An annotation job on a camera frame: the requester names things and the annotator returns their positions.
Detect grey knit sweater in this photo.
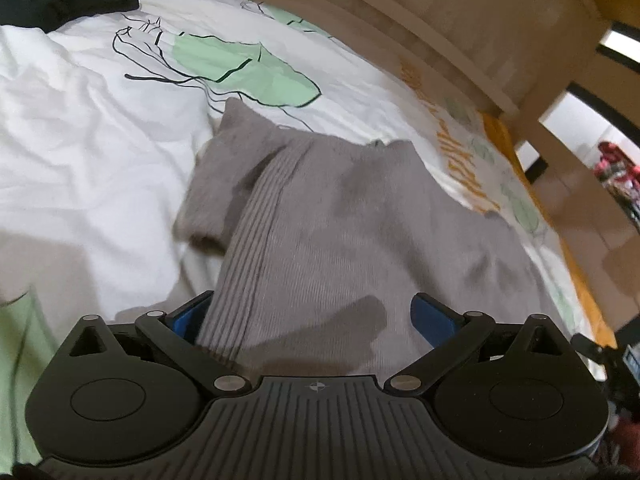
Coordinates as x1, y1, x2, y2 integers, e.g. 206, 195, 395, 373
172, 97, 566, 378

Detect white leaf print bed cover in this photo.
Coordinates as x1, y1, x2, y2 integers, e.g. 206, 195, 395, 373
0, 0, 596, 466

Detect wooden bed frame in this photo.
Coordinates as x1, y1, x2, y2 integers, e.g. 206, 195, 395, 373
220, 0, 640, 186

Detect yellow mattress sheet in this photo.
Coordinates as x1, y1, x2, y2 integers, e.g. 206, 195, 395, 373
480, 110, 618, 351

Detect red patterned cloth pile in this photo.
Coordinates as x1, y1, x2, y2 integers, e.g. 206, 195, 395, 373
595, 141, 640, 233

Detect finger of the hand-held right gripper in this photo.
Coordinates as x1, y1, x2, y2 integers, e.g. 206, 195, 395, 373
570, 332, 618, 367

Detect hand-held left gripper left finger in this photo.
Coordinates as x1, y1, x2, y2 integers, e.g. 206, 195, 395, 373
62, 291, 252, 398

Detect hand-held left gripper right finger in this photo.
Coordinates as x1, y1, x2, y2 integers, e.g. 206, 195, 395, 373
384, 292, 573, 397

